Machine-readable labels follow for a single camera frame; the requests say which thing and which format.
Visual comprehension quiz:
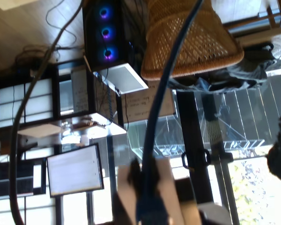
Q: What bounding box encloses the blue network cable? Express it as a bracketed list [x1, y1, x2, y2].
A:
[135, 0, 204, 225]

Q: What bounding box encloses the black framed monitor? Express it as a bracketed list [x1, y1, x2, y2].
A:
[46, 143, 105, 198]

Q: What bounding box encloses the black metal stand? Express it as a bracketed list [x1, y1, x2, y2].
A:
[177, 91, 214, 204]

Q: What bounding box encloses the brown cardboard box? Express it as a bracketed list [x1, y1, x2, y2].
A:
[120, 88, 177, 124]

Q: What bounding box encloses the grey clothing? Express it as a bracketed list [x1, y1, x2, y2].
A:
[194, 42, 278, 93]

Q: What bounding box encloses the black computer tower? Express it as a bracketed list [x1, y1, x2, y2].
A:
[82, 0, 129, 71]

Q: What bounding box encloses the brown wicker chair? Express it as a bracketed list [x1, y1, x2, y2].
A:
[140, 0, 245, 82]

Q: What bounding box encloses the black frame cabinet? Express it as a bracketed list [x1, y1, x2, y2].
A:
[0, 60, 126, 132]

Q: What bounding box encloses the grey camera cable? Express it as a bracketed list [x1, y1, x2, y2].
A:
[8, 0, 85, 225]

